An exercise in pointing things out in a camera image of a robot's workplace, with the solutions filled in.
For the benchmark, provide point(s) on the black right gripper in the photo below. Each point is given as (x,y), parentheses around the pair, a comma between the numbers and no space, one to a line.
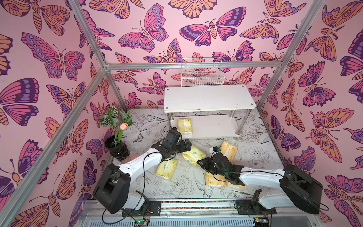
(207,162)

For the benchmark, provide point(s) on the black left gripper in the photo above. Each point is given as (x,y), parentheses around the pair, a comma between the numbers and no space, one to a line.
(183,148)

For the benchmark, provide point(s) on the orange tissue pack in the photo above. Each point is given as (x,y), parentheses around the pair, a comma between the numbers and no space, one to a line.
(228,150)
(214,180)
(235,187)

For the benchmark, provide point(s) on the yellow floral tissue pack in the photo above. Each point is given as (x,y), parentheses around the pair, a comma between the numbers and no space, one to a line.
(185,125)
(166,169)
(193,156)

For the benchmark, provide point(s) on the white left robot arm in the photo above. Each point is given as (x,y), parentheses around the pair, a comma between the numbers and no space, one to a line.
(113,188)

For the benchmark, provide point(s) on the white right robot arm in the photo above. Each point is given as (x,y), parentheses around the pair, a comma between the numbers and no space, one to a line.
(291,186)

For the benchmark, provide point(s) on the white two-tier shelf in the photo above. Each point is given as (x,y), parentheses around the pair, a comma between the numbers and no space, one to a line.
(213,111)

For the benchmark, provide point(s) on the black ribbed vase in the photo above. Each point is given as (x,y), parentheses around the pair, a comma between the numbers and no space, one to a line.
(119,152)

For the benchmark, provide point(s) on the pink tulip flower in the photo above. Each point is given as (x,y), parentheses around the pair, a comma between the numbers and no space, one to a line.
(123,126)

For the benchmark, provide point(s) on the green artificial plant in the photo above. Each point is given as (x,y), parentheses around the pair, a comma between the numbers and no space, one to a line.
(113,118)

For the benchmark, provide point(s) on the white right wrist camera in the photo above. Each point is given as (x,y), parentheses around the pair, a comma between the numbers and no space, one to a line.
(214,150)

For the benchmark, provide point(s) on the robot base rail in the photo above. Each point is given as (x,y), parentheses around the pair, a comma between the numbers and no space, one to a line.
(215,212)

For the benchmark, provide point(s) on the white wire basket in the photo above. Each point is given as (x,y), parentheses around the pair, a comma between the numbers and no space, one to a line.
(201,74)

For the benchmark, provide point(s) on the aluminium frame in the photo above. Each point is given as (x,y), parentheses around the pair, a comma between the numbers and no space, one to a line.
(29,118)

